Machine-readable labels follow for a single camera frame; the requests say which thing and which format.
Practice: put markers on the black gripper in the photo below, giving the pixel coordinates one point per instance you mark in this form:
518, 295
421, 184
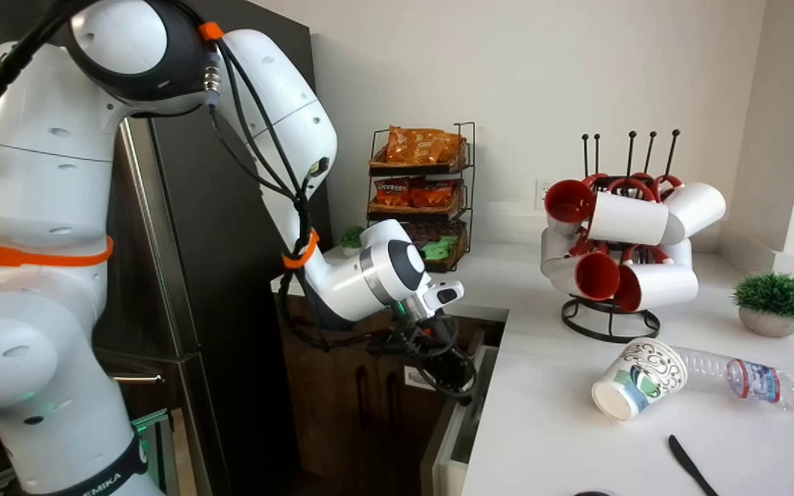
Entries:
432, 348

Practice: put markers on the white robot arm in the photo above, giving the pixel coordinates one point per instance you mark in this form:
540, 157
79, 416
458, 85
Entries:
64, 92

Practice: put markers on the white paper label sticker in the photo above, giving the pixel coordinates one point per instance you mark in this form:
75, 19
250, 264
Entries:
414, 377

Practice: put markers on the brown wooden cabinet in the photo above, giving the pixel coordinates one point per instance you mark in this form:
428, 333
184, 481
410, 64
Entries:
359, 428

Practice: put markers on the green snack packet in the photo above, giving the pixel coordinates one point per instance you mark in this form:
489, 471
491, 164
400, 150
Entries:
440, 249

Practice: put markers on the white mug red inside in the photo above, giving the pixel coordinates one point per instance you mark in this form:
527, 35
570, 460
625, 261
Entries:
591, 275
556, 249
609, 215
694, 208
654, 285

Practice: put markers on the patterned paper cup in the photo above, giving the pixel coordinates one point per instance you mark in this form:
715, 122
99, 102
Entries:
638, 377

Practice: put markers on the orange snack bag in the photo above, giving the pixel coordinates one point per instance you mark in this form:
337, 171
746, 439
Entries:
421, 146

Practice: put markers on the black plastic knife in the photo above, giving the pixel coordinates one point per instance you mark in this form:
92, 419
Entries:
689, 463

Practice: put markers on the clear plastic water bottle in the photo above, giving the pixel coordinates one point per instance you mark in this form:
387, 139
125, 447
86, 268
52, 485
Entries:
746, 377

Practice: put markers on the dark grey refrigerator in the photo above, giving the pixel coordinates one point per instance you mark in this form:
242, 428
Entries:
184, 307

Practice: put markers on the small green potted plant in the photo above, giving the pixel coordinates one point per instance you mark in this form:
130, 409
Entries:
767, 303

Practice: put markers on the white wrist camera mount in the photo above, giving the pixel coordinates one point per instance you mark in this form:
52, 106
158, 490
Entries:
433, 295

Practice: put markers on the black wire mug tree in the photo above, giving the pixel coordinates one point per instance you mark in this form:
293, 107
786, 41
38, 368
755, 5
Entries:
603, 321

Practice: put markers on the black wire snack rack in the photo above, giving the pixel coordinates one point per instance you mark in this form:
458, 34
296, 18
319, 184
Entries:
428, 199

